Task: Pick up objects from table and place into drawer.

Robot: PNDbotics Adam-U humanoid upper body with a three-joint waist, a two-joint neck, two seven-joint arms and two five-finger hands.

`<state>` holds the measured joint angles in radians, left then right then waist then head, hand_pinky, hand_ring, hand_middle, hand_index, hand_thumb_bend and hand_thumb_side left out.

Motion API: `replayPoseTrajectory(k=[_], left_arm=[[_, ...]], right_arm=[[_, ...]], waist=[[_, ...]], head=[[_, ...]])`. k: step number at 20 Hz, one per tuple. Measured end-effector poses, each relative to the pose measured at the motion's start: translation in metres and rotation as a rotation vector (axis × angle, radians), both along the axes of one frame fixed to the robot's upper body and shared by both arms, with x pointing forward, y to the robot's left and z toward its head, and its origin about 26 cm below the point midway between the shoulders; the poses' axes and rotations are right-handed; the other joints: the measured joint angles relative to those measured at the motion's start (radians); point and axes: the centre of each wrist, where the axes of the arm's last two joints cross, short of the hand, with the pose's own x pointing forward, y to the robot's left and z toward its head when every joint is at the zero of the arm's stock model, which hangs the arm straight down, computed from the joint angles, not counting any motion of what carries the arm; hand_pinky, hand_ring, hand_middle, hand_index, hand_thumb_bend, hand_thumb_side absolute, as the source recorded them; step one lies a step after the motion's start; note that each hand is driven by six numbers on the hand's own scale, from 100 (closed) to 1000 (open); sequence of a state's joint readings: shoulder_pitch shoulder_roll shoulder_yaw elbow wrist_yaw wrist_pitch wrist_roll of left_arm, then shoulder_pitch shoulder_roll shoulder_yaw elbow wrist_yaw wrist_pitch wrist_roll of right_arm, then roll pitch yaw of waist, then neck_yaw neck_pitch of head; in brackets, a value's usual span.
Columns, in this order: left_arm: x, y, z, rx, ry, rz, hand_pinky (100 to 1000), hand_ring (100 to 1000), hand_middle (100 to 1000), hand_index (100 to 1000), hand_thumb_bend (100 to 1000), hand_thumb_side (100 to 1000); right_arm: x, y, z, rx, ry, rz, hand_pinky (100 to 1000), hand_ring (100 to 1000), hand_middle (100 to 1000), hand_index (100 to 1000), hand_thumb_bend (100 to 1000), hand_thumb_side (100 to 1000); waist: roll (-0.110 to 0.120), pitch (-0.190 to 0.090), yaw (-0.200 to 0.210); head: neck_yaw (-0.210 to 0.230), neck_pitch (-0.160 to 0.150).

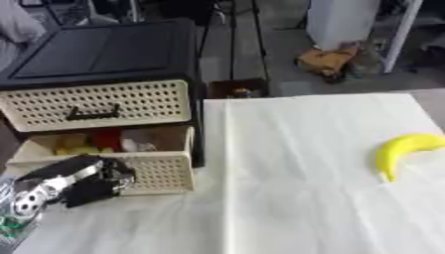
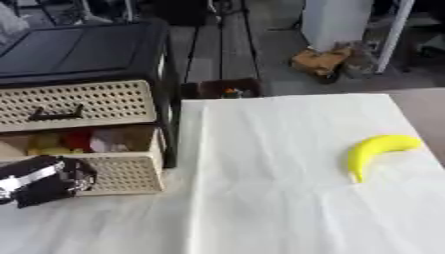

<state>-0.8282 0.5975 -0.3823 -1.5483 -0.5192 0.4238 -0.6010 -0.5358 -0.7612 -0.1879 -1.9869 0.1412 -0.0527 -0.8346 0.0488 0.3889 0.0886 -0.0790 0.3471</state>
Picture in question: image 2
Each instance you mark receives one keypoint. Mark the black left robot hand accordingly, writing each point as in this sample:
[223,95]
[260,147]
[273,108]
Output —
[40,190]

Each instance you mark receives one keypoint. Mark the pale open drawer pierced front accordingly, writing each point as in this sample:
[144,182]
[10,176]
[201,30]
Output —
[124,172]

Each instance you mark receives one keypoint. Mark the pale closed drawer pierced front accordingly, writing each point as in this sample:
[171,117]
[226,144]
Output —
[116,99]

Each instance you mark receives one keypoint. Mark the yellow toy fruit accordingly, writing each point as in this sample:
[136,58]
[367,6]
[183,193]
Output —
[46,142]

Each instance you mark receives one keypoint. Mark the red toy fruit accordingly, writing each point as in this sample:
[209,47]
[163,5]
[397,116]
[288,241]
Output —
[77,139]

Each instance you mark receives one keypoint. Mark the pale pink toy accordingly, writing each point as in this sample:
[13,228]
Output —
[107,140]

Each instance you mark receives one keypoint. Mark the black plastic cabinet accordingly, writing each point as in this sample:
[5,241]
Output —
[87,49]

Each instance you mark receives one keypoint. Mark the dark brown open box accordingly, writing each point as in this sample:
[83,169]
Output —
[214,89]

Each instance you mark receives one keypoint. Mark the brown bag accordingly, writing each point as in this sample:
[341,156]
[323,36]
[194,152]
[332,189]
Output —
[318,61]

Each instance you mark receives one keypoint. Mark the yellow toy banana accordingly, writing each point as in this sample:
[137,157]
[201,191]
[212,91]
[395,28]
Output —
[371,149]

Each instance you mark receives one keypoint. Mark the white upright panel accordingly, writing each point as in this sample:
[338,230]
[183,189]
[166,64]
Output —
[336,23]

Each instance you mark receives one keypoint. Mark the white pole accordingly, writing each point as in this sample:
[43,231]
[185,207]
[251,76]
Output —
[395,33]

